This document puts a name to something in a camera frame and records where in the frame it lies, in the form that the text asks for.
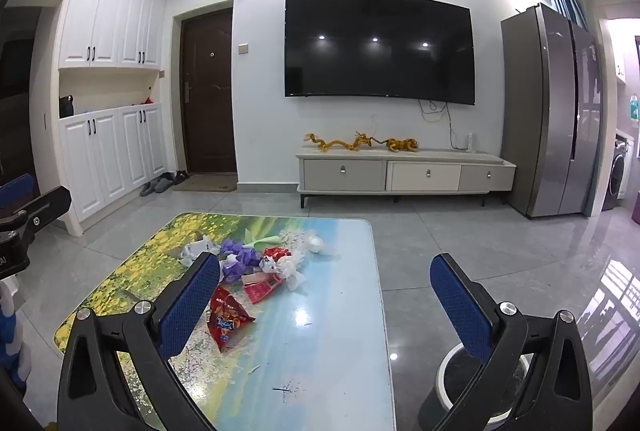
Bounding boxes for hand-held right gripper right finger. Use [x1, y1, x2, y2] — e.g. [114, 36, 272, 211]
[417, 252, 594, 431]

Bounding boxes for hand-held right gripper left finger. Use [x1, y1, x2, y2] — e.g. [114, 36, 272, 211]
[57, 252, 223, 431]

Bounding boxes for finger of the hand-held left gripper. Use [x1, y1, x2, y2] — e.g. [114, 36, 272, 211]
[0, 174, 37, 212]
[0, 185, 72, 234]

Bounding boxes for red snack bag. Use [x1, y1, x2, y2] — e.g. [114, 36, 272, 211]
[207, 286, 257, 353]

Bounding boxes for white plastic bag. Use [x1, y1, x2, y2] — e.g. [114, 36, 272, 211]
[180, 235, 221, 268]

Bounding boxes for purple wrapper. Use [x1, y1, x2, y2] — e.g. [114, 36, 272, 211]
[219, 238, 262, 283]

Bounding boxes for pink red packet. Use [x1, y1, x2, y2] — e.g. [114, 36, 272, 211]
[241, 272, 284, 306]

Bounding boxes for white round trash bin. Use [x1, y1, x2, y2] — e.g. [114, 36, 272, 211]
[435, 343, 531, 418]

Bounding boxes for clear plastic bag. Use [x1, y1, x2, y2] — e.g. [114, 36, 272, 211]
[280, 228, 337, 258]

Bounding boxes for blue white shoe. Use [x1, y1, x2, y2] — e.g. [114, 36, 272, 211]
[0, 281, 26, 387]

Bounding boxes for brown doormat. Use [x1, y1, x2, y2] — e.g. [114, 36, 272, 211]
[172, 174, 238, 193]

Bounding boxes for landscape print coffee table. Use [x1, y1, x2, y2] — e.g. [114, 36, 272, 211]
[54, 212, 397, 431]

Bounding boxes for white grey television cabinet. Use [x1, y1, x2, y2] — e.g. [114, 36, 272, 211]
[295, 145, 517, 209]

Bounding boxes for gold tiger ornament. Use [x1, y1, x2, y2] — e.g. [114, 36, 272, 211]
[385, 137, 420, 153]

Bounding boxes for white hallway cabinet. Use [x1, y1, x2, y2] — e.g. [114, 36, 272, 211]
[57, 0, 168, 234]

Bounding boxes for dark brown entrance door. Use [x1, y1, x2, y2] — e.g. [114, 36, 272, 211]
[180, 8, 238, 174]

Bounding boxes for gold dragon ornament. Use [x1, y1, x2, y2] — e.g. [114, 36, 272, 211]
[306, 131, 387, 153]

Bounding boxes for grey washing machine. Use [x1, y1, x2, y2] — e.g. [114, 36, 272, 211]
[602, 138, 632, 212]

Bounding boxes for grey steel refrigerator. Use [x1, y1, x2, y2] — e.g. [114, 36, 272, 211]
[501, 2, 608, 218]

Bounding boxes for blue curtain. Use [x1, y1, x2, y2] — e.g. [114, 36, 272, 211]
[547, 0, 591, 30]

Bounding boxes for television cables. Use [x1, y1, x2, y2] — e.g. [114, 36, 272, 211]
[419, 100, 469, 150]

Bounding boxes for black wall television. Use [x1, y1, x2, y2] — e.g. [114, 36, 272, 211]
[284, 0, 476, 106]

